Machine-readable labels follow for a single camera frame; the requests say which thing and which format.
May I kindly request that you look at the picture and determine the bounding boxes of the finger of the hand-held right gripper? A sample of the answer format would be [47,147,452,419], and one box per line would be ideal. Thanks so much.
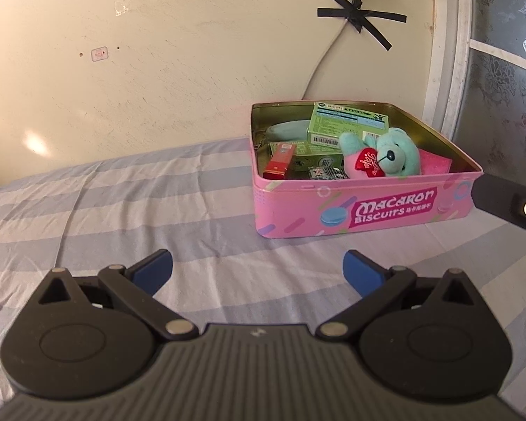
[470,173,526,242]

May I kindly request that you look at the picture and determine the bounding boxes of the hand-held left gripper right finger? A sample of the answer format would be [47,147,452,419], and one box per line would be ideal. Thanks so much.
[318,249,484,343]

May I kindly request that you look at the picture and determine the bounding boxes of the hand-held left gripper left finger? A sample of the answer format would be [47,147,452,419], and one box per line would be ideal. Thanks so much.
[36,248,199,342]

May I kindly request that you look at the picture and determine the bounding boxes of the pink biscuit tin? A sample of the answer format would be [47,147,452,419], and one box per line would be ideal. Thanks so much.
[249,100,484,238]

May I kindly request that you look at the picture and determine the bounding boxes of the teal plush bear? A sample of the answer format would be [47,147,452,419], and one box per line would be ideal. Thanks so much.
[338,127,422,180]

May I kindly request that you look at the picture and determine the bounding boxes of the green toothpaste box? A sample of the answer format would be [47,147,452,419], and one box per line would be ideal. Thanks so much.
[269,140,347,171]

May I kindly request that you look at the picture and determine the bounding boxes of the small red box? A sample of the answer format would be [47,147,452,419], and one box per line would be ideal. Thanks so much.
[263,141,297,180]

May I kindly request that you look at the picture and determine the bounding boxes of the green box with blue label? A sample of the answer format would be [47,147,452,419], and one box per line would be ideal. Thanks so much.
[307,102,389,146]

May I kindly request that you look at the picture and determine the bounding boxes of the teal pencil case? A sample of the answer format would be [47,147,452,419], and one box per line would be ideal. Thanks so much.
[265,119,313,142]

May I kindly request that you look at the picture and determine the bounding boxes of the striped bed sheet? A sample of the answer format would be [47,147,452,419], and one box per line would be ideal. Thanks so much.
[0,136,526,421]

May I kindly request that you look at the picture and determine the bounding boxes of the dark foil packet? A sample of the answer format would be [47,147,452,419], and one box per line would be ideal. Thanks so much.
[306,166,349,180]

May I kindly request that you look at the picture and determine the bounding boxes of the frosted floral glass door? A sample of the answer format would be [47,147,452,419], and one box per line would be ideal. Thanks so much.
[453,0,526,211]

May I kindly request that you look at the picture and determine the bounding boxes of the black tape cross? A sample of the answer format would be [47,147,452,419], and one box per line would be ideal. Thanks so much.
[318,0,407,51]

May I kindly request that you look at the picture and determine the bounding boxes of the white door frame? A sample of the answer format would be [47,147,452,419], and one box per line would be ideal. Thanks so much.
[423,0,472,139]

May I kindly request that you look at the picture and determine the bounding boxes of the white power cable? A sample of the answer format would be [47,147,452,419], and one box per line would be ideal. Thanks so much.
[302,20,349,99]

